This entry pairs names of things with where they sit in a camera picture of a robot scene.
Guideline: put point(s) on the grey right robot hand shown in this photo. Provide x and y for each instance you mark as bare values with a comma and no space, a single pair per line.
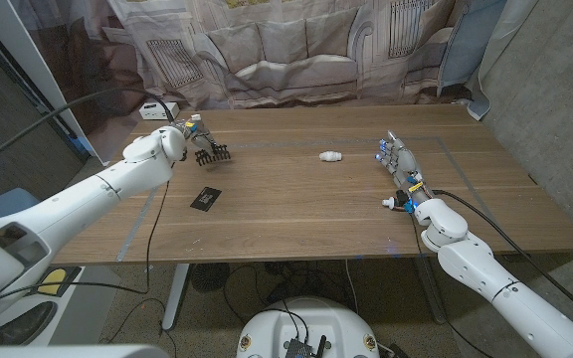
406,168

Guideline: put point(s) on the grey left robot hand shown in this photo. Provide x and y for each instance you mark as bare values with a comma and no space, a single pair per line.
197,133

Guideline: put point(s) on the black claw hair clip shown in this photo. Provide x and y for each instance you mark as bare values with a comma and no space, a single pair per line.
219,154

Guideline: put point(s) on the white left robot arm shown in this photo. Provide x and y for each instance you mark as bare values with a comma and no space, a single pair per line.
82,199

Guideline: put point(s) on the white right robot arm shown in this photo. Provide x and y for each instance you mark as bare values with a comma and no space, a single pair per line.
515,298

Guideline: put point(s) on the small toothpaste tube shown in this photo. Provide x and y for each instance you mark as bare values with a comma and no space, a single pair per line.
389,202

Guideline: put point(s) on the black card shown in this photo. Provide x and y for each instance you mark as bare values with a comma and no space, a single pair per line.
206,199

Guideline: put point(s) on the white bandage roll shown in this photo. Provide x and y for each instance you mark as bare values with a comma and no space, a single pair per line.
330,156

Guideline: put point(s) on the white power strip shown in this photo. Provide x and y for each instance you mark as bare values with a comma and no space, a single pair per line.
154,112

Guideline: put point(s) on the printed sofa backdrop curtain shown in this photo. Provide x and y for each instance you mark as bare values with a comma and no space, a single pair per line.
286,50

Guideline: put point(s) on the grey table leg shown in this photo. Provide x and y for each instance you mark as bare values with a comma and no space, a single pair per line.
428,293

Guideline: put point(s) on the black round fan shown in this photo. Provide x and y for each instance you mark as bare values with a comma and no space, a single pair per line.
209,277

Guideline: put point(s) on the white partition panel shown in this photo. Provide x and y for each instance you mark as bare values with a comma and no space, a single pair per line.
43,74

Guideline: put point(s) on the white table leg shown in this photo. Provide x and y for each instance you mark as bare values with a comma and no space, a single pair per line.
176,298

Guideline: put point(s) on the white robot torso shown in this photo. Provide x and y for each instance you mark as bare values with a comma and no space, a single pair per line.
311,318

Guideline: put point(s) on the yellow and black foot pedal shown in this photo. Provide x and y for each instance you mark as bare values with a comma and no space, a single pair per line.
54,281

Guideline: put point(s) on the black module with antenna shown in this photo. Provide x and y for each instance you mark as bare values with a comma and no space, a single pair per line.
299,348

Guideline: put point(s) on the dark shoe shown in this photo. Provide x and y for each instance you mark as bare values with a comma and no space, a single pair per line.
25,325

